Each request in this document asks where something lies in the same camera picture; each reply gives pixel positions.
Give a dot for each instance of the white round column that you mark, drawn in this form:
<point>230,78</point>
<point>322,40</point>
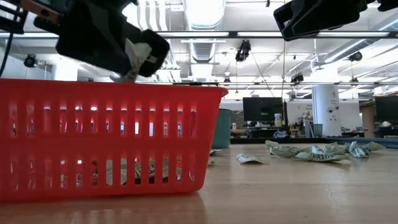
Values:
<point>326,109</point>

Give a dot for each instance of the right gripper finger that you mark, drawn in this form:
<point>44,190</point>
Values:
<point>329,14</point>
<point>284,23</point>

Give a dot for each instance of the black aluminium table frame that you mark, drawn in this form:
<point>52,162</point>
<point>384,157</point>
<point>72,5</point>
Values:
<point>248,140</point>

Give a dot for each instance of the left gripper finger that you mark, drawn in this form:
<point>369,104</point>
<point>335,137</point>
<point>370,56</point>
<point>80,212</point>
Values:
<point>158,53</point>
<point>93,40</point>

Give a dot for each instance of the black computer monitor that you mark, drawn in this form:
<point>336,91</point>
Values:
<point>387,109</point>
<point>262,109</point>

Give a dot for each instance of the green plastic cup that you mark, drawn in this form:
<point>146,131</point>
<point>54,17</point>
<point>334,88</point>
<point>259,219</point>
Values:
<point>224,127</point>

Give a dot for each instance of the red slotted plastic basket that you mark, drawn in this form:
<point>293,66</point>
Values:
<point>93,146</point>

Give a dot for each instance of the black track spotlight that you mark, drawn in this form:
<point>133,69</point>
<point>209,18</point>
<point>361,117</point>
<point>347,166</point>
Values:
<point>243,50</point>
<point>355,56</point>
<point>297,78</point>
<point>30,61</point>

